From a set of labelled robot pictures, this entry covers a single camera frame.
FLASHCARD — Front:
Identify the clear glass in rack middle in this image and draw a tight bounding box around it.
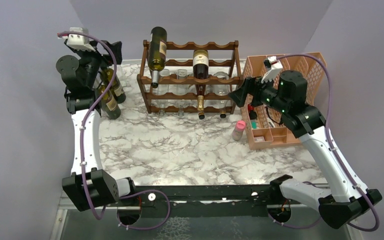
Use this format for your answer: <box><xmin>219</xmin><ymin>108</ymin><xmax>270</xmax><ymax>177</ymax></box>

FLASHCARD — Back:
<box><xmin>176</xmin><ymin>69</ymin><xmax>188</xmax><ymax>117</ymax></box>

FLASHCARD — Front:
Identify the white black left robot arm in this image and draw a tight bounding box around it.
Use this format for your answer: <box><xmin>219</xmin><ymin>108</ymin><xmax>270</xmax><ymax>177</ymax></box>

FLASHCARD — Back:
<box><xmin>55</xmin><ymin>40</ymin><xmax>137</xmax><ymax>212</ymax></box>

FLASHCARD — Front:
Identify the pink capped small bottle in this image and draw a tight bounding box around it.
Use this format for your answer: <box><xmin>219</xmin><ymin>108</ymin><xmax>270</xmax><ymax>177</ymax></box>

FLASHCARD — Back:
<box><xmin>231</xmin><ymin>120</ymin><xmax>247</xmax><ymax>141</ymax></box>

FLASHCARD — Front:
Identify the dark bottle gold foil neck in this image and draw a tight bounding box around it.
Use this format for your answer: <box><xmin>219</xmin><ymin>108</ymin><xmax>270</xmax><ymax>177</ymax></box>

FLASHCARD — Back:
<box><xmin>192</xmin><ymin>50</ymin><xmax>209</xmax><ymax>120</ymax></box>

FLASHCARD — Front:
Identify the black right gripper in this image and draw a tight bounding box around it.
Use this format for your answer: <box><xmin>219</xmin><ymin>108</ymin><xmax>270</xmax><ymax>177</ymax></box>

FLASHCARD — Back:
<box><xmin>228</xmin><ymin>72</ymin><xmax>290</xmax><ymax>114</ymax></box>

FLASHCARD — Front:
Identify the green wine bottle cream label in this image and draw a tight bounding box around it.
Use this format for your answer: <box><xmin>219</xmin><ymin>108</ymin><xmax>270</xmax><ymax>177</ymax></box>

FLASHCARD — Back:
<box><xmin>101</xmin><ymin>67</ymin><xmax>127</xmax><ymax>104</ymax></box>

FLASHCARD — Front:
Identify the clear bottle in lower rack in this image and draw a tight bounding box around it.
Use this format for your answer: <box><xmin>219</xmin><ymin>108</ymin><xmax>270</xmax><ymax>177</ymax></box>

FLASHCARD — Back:
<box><xmin>212</xmin><ymin>71</ymin><xmax>230</xmax><ymax>119</ymax></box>

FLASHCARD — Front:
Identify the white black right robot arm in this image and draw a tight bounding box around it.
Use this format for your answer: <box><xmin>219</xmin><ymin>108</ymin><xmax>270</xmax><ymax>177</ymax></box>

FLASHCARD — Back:
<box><xmin>228</xmin><ymin>70</ymin><xmax>382</xmax><ymax>229</ymax></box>

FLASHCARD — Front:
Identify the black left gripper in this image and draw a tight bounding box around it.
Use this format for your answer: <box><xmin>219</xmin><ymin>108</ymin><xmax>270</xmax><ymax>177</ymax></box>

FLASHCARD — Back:
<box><xmin>72</xmin><ymin>39</ymin><xmax>121</xmax><ymax>88</ymax></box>

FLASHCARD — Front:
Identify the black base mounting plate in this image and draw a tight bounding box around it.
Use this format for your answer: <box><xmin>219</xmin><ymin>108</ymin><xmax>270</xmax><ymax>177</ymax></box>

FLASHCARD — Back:
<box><xmin>114</xmin><ymin>184</ymin><xmax>286</xmax><ymax>218</ymax></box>

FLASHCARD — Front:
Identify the green wine bottle white label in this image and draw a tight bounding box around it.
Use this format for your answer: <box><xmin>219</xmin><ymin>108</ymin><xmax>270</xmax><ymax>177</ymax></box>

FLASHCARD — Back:
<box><xmin>100</xmin><ymin>90</ymin><xmax>121</xmax><ymax>120</ymax></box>

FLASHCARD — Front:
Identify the orange plastic file organizer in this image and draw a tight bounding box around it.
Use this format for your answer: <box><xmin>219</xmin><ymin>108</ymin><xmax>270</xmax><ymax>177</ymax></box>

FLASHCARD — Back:
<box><xmin>236</xmin><ymin>51</ymin><xmax>328</xmax><ymax>151</ymax></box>

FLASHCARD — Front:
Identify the brown wooden wine rack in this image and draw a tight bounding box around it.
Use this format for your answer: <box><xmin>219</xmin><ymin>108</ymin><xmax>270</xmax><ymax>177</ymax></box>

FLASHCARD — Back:
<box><xmin>136</xmin><ymin>39</ymin><xmax>244</xmax><ymax>114</ymax></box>

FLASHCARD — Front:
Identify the aluminium frame rail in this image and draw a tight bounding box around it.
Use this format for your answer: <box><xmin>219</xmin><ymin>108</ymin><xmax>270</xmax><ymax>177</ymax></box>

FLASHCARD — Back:
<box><xmin>58</xmin><ymin>62</ymin><xmax>361</xmax><ymax>240</ymax></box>

